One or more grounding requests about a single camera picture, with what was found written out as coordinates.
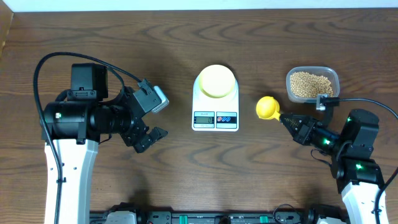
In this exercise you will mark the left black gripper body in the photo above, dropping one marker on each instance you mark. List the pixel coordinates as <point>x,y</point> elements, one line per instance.
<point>138,127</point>

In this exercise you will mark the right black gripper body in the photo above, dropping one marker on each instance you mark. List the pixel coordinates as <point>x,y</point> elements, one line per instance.
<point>324,138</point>

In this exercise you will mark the clear plastic container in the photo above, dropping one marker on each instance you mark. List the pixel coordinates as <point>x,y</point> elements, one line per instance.
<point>318,71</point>

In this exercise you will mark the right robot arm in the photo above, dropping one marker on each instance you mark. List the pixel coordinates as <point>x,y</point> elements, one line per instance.
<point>358,177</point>

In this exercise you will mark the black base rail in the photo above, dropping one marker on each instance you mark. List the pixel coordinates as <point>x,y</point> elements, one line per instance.
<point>284,213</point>

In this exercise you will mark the yellow measuring scoop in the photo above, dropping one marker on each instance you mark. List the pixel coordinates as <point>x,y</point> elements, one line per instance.
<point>268,108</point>

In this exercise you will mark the white digital kitchen scale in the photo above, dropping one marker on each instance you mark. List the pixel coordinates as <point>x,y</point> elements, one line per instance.
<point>215,114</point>

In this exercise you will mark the yellow plastic bowl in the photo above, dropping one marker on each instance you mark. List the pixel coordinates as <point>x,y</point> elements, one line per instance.
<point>216,81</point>

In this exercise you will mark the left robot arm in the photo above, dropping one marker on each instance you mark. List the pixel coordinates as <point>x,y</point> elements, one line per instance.
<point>75,122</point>

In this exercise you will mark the pile of soybeans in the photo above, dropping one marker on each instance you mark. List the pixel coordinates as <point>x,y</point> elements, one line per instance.
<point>307,85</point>

